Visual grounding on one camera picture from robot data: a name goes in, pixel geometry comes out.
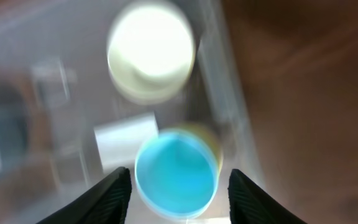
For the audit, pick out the white small bowl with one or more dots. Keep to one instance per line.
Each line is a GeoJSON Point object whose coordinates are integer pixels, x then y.
{"type": "Point", "coordinates": [150, 51]}

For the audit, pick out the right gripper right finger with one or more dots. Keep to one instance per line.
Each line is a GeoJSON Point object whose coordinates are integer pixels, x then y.
{"type": "Point", "coordinates": [249, 204]}

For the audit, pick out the clear plastic storage container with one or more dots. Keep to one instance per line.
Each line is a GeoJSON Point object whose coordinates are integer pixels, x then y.
{"type": "Point", "coordinates": [63, 124]}

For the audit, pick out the yellow cup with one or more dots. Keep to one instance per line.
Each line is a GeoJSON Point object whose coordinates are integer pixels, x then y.
{"type": "Point", "coordinates": [207, 136]}

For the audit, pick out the light blue cup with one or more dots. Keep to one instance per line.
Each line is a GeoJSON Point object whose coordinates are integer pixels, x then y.
{"type": "Point", "coordinates": [176, 174]}

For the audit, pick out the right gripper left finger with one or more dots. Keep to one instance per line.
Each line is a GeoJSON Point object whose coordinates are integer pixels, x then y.
{"type": "Point", "coordinates": [105, 203]}

